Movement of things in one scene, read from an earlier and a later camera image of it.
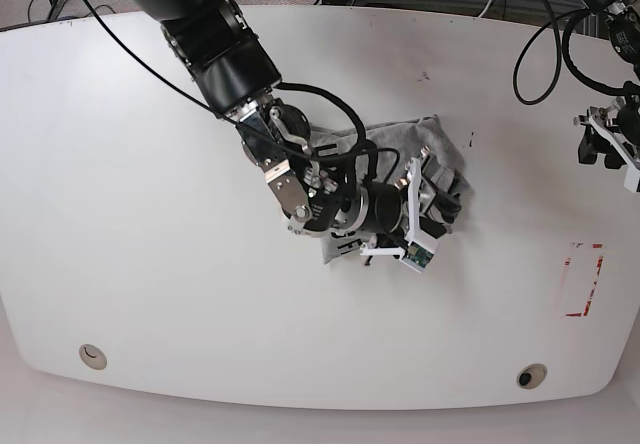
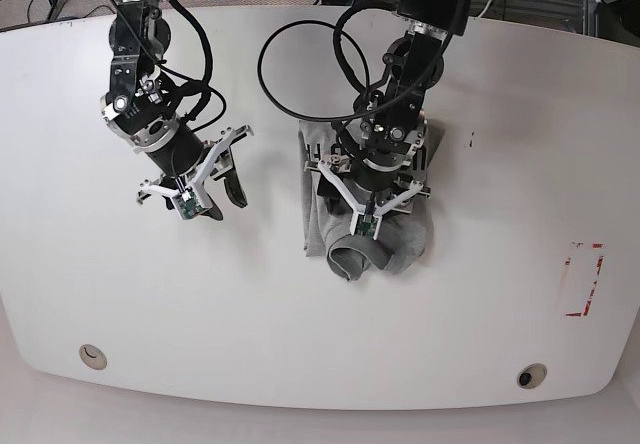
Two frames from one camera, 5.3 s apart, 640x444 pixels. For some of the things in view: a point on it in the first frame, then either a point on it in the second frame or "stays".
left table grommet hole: [93, 357] stays
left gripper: [399, 215] → [220, 158]
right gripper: [623, 111] → [370, 180]
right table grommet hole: [531, 376] stays
